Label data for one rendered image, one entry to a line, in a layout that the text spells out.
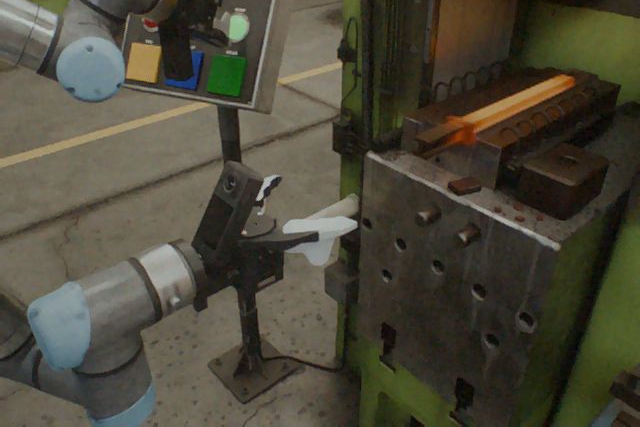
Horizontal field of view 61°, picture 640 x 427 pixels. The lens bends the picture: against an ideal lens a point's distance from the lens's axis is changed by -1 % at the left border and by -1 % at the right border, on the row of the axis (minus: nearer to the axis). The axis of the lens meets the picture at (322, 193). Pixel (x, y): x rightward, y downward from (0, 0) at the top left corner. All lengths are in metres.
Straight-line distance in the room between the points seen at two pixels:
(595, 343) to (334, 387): 0.87
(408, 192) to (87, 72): 0.54
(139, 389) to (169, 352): 1.27
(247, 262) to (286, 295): 1.43
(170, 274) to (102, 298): 0.07
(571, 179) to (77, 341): 0.66
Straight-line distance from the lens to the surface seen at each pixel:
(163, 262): 0.60
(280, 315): 1.98
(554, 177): 0.86
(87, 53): 0.70
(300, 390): 1.76
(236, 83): 1.09
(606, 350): 1.15
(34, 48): 0.72
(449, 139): 0.89
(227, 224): 0.60
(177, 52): 0.96
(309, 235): 0.63
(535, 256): 0.85
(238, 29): 1.12
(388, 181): 0.98
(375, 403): 1.39
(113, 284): 0.58
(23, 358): 0.71
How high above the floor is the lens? 1.37
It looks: 31 degrees down
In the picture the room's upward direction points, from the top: straight up
